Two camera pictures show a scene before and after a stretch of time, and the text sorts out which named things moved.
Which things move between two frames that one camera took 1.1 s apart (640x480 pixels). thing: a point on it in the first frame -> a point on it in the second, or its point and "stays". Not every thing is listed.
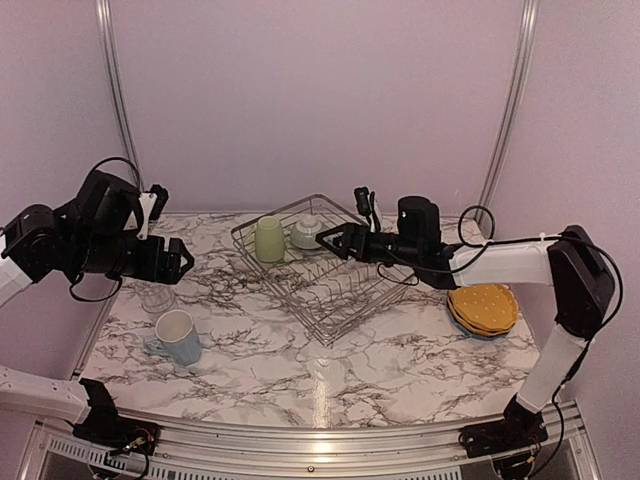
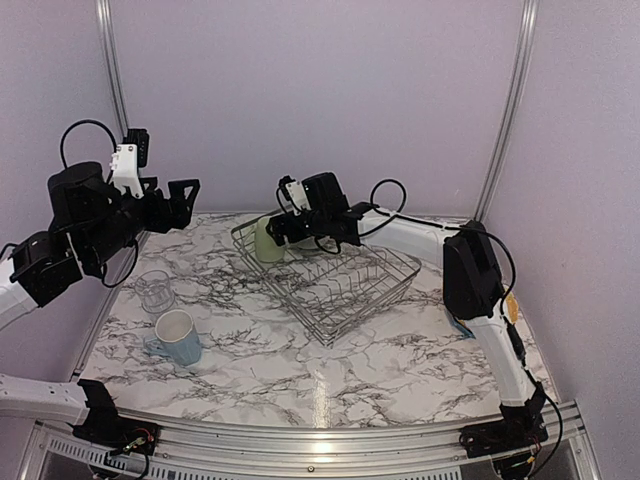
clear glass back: [157, 298] stays
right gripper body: [368, 252] -> [294, 233]
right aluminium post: [526, 34] stays
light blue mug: [176, 339] stays
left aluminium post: [104, 8] stays
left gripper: [170, 272] -> [179, 214]
